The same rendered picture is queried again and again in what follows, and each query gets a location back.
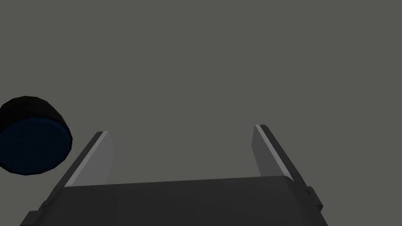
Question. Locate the black and blue round knob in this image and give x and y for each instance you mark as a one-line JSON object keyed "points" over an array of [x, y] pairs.
{"points": [[31, 141]]}

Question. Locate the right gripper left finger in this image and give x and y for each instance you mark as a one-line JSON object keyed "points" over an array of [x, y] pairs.
{"points": [[94, 163]]}

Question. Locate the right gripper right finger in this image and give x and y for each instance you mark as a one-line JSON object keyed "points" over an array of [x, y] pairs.
{"points": [[270, 157]]}

